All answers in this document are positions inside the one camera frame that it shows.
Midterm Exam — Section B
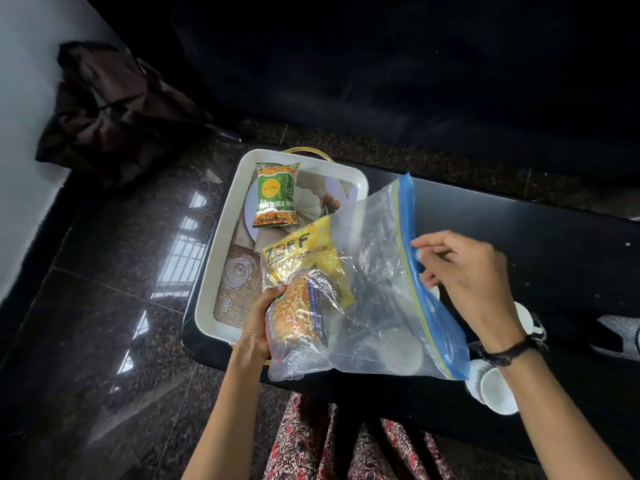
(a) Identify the person's right hand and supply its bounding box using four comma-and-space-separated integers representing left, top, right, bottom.
411, 231, 527, 354

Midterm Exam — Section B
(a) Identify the person's left hand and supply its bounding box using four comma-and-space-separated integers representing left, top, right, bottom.
234, 285, 288, 366

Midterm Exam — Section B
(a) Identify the clear zip bag blue seal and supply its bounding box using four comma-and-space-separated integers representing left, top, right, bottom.
262, 173, 471, 383

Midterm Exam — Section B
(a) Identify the person's right forearm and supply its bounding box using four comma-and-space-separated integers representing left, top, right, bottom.
492, 345, 635, 480

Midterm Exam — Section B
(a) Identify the person's left forearm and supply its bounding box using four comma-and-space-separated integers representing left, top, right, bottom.
181, 346, 271, 480

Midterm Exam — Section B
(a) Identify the orange noodle packet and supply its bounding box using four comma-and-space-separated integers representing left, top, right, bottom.
270, 274, 332, 348

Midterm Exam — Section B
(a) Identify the yellow snack packet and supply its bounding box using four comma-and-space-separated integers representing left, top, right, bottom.
262, 216, 356, 309

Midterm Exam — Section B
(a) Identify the green snack packet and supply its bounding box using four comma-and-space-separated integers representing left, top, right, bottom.
252, 162, 301, 229

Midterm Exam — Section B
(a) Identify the red floral dress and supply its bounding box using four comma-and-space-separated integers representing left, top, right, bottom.
262, 392, 458, 480

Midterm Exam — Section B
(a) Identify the brown bag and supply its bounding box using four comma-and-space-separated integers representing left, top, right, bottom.
35, 41, 207, 188

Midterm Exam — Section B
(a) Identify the white patterned cup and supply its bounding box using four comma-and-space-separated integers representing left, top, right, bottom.
464, 359, 519, 416
514, 302, 547, 341

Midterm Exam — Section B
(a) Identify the black wristband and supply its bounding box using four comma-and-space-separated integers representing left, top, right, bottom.
477, 332, 549, 368

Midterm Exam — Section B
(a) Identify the black sofa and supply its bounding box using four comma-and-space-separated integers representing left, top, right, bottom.
82, 0, 640, 181

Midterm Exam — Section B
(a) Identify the striped cloth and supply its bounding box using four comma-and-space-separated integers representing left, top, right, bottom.
590, 315, 640, 363

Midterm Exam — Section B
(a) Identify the white tray with gold handle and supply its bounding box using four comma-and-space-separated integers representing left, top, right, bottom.
194, 146, 370, 346

